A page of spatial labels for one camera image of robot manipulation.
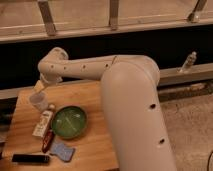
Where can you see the wooden bamboo table board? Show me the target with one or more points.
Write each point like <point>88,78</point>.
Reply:
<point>93,149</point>

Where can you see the dark red marker pen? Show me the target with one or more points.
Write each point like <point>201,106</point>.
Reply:
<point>47,141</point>

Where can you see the green ceramic bowl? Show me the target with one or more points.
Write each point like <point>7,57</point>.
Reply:
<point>69,122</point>

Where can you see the blue sponge cloth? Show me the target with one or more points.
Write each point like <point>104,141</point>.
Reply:
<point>62,151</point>

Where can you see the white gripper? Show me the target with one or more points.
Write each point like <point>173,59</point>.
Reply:
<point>47,80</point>

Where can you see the metal window frame rail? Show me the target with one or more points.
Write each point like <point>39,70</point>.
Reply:
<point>28,20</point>

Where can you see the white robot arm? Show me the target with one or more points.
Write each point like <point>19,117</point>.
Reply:
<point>130,104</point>

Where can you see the black rectangular remote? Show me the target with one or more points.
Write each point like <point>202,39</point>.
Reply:
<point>25,158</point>

